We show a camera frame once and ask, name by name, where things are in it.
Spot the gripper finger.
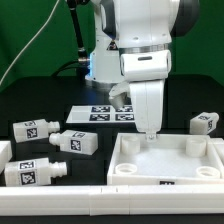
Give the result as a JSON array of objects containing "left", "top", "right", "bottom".
[{"left": 146, "top": 133, "right": 157, "bottom": 141}]

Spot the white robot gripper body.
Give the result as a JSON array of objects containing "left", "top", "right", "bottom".
[{"left": 129, "top": 80, "right": 164, "bottom": 134}]

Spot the white square table top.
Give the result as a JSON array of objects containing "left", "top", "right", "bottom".
[{"left": 107, "top": 133, "right": 224, "bottom": 185}]

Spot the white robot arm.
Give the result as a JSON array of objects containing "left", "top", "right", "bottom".
[{"left": 86, "top": 0, "right": 200, "bottom": 140}]

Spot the white marker sheet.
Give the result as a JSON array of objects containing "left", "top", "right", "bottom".
[{"left": 65, "top": 104, "right": 159, "bottom": 125}]

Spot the white left obstacle block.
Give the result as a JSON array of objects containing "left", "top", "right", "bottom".
[{"left": 0, "top": 141, "right": 12, "bottom": 174}]

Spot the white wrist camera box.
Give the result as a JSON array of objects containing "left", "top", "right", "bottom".
[{"left": 109, "top": 81, "right": 130, "bottom": 109}]

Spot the white front obstacle rail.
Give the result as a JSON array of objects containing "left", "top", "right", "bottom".
[{"left": 0, "top": 185, "right": 224, "bottom": 216}]

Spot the black cable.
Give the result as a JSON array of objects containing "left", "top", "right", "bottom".
[{"left": 49, "top": 0, "right": 93, "bottom": 78}]

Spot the white cable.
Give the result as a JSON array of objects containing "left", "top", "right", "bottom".
[{"left": 0, "top": 0, "right": 61, "bottom": 87}]

